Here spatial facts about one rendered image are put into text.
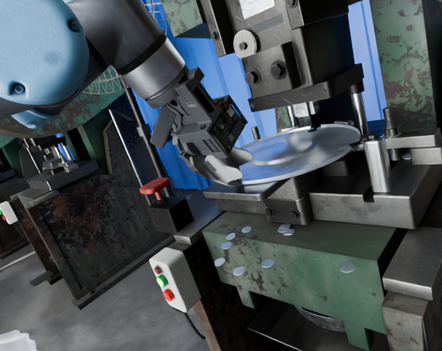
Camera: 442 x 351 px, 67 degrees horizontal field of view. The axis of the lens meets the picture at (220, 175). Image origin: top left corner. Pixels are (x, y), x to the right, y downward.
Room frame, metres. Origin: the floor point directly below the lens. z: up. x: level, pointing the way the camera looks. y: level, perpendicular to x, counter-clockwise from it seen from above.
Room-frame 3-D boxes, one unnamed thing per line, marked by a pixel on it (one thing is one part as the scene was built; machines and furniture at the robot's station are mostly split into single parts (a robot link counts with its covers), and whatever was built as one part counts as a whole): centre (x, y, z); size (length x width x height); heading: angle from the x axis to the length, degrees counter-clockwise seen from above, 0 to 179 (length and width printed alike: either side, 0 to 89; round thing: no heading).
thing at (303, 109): (0.70, -0.22, 0.84); 0.05 x 0.03 x 0.04; 42
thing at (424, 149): (0.58, -0.34, 0.76); 0.17 x 0.06 x 0.10; 42
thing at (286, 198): (0.59, -0.10, 0.72); 0.25 x 0.14 x 0.14; 132
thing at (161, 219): (0.79, 0.15, 0.62); 0.10 x 0.06 x 0.20; 42
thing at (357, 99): (0.69, -0.33, 0.81); 0.02 x 0.02 x 0.14
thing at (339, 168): (0.71, -0.23, 0.72); 0.20 x 0.16 x 0.03; 42
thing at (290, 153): (0.63, -0.13, 0.78); 0.29 x 0.29 x 0.01
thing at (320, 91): (0.71, -0.23, 0.86); 0.20 x 0.16 x 0.05; 42
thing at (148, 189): (0.81, 0.16, 0.72); 0.07 x 0.06 x 0.08; 132
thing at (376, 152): (0.49, -0.25, 0.75); 0.03 x 0.03 x 0.10; 42
